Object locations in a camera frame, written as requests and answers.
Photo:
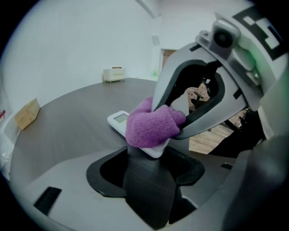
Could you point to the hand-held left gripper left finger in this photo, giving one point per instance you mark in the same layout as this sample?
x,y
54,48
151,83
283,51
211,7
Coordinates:
x,y
74,198

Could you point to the cream plastic box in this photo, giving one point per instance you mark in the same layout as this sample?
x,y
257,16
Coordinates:
x,y
114,75

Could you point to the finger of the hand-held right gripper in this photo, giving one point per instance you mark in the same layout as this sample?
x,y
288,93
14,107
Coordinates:
x,y
164,79

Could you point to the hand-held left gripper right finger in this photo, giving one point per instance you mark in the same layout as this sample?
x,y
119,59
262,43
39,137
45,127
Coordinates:
x,y
214,180

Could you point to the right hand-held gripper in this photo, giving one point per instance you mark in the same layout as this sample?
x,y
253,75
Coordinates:
x,y
271,79

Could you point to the black office chair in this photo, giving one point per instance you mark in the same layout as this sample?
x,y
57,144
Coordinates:
x,y
199,95

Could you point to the right hand-held gripper camera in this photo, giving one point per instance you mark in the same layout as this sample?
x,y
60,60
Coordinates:
x,y
224,35

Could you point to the wooden box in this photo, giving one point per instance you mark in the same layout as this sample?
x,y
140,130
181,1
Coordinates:
x,y
27,114

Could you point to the white remote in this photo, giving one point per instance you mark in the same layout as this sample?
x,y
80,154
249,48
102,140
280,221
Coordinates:
x,y
118,119

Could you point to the purple cleaning cloth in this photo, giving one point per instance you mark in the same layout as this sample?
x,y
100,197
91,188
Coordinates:
x,y
153,128

